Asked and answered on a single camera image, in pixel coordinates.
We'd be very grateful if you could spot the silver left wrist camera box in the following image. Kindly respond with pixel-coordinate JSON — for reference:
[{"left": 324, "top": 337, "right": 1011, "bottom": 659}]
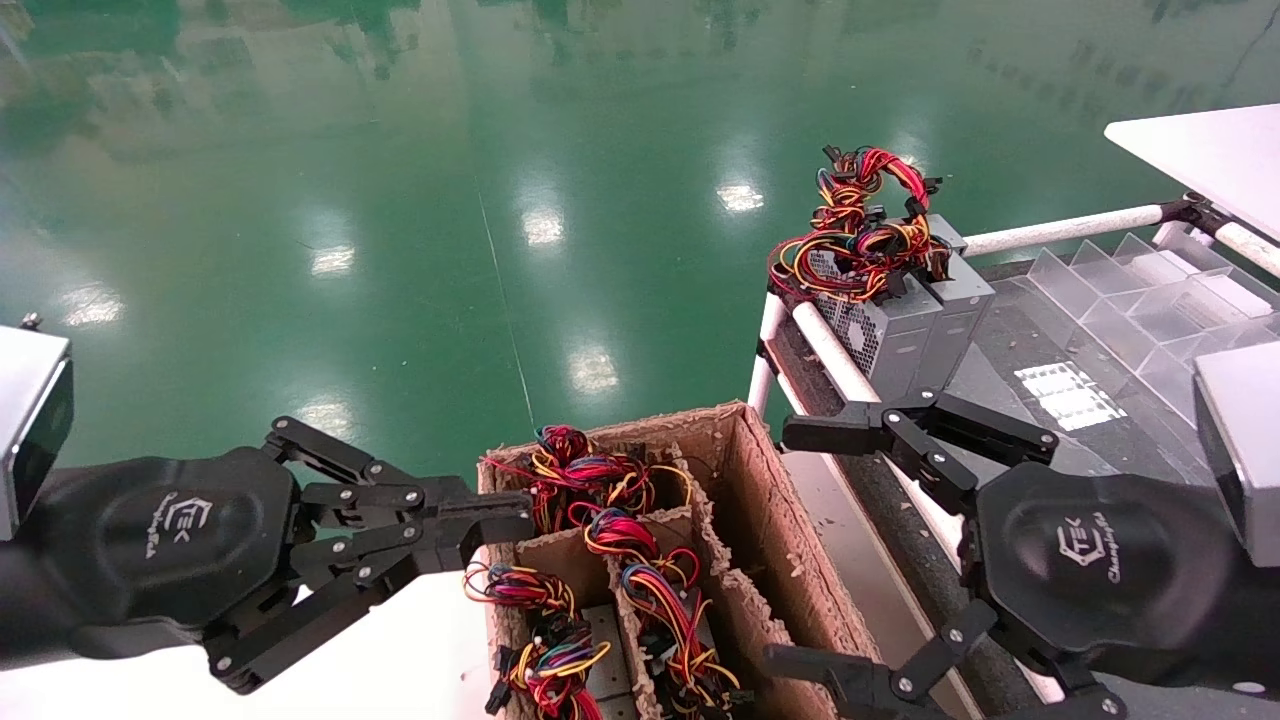
[{"left": 0, "top": 312, "right": 76, "bottom": 542}]

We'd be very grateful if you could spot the long white rail pipe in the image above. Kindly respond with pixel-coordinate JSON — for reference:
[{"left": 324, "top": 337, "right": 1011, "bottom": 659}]
[{"left": 790, "top": 300, "right": 1066, "bottom": 706}]

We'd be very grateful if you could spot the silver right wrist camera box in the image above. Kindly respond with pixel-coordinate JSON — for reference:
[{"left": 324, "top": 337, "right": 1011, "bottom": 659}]
[{"left": 1193, "top": 340, "right": 1280, "bottom": 570}]

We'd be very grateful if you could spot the grey power supply with mesh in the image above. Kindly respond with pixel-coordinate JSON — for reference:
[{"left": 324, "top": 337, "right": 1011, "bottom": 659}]
[{"left": 768, "top": 215, "right": 951, "bottom": 407}]

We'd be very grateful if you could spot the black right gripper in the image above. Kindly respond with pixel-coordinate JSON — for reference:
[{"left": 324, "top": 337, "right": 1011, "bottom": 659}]
[{"left": 764, "top": 388, "right": 1246, "bottom": 720}]

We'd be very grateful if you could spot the short white frame pipe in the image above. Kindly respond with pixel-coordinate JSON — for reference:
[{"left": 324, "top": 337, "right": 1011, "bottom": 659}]
[{"left": 748, "top": 293, "right": 792, "bottom": 417}]

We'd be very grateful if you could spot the black pipe connector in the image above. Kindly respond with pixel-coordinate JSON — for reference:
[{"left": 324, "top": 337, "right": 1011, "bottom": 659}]
[{"left": 1160, "top": 193, "right": 1231, "bottom": 238}]

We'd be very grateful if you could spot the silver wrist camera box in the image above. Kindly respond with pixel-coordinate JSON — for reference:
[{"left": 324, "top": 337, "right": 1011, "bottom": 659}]
[
  {"left": 0, "top": 312, "right": 76, "bottom": 542},
  {"left": 1193, "top": 340, "right": 1280, "bottom": 570}
]

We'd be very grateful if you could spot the brown cardboard box with dividers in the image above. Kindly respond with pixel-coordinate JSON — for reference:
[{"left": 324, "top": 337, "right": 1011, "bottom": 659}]
[{"left": 475, "top": 400, "right": 881, "bottom": 720}]

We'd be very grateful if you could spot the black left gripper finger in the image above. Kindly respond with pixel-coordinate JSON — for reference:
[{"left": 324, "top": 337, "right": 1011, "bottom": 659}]
[{"left": 264, "top": 416, "right": 537, "bottom": 547}]

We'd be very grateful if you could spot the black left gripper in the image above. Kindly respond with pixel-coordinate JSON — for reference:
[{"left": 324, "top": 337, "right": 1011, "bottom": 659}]
[{"left": 28, "top": 446, "right": 481, "bottom": 695}]

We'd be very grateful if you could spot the clear acrylic divider tray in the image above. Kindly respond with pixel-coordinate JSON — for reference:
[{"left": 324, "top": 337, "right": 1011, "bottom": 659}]
[{"left": 1028, "top": 232, "right": 1280, "bottom": 406}]

